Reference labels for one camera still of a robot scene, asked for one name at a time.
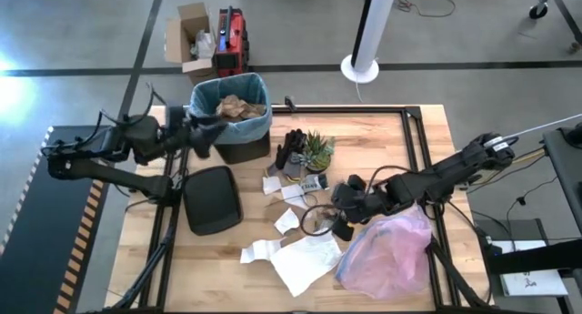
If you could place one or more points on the white pillar with round base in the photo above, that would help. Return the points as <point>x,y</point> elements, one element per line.
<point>375,23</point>

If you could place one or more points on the brown cardboard piece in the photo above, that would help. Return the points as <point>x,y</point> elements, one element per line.
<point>276,212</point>

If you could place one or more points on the clear plastic packing wrap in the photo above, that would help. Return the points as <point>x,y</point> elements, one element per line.
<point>204,43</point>

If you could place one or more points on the blue plastic trash bag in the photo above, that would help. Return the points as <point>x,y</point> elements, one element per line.
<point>204,100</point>

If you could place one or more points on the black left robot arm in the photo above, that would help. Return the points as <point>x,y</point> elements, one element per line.
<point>113,177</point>

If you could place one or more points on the black aluminium table frame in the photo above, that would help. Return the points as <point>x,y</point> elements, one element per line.
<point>341,109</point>

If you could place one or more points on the brown packing paper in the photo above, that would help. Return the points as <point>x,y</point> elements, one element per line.
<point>254,110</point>
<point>231,107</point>

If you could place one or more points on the red and black toolbox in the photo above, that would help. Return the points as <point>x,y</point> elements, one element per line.
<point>232,41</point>

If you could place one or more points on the succulent plant in black pot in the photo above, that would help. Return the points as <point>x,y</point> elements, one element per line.
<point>318,152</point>

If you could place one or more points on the open cardboard box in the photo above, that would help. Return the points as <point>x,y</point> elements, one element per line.
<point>193,18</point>

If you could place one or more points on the large white paper sheet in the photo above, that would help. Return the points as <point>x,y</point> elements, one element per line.
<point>307,264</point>

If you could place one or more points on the black mat with hazard stripes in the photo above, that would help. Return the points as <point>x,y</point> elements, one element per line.
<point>36,236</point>

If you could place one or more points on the black trash bin lid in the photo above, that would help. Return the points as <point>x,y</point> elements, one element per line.
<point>211,200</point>

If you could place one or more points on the torn white label ANTI print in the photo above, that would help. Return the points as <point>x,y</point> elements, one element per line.
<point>314,183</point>

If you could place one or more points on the black plastic trash bin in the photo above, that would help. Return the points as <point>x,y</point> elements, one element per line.
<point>243,150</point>

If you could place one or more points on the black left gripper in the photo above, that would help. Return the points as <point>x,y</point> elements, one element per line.
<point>184,136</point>

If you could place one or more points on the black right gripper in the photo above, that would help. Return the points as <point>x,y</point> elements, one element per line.
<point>361,205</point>

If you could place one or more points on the black metal bar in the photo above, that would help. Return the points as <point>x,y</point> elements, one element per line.
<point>536,259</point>

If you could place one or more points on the white paper pad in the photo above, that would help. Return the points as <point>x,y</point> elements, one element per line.
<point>532,282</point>

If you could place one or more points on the grey cart leg with caster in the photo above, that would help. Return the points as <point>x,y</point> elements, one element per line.
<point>538,11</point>

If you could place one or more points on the black side desk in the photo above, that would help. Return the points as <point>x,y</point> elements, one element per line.
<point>566,168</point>

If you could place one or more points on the small black frame clamp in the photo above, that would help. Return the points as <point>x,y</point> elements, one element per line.
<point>289,103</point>

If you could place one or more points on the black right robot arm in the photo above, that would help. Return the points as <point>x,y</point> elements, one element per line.
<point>454,168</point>

